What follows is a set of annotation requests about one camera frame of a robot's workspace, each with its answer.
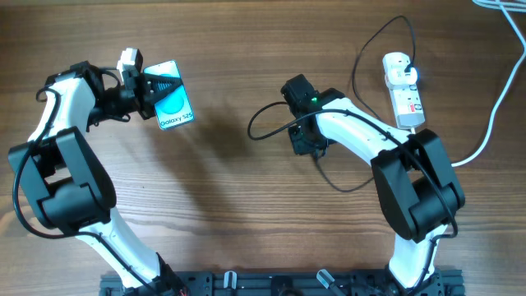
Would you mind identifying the white power strip cord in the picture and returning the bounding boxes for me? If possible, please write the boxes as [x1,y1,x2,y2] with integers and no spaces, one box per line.
[409,0,526,169]

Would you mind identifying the black USB charging cable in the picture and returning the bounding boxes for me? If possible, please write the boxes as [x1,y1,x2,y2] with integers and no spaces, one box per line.
[314,15,418,193]

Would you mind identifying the white power strip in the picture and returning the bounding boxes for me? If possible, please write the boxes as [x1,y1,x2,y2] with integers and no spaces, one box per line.
[382,51,427,130]

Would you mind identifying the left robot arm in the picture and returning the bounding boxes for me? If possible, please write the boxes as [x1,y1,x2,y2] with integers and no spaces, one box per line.
[7,61,188,295]

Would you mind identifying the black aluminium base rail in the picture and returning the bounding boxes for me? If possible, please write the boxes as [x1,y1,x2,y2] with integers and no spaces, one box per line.
[99,269,466,296]

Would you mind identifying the turquoise screen smartphone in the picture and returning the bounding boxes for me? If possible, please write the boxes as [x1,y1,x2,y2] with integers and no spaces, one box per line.
[144,60,195,130]

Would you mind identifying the white charger plug adapter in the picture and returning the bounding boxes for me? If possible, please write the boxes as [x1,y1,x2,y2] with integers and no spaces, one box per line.
[385,67,418,90]

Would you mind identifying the white cables at corner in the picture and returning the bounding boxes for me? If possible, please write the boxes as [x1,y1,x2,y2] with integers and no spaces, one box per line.
[471,0,526,13]

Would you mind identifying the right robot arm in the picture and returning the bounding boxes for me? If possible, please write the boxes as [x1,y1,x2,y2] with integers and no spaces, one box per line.
[280,75,465,295]

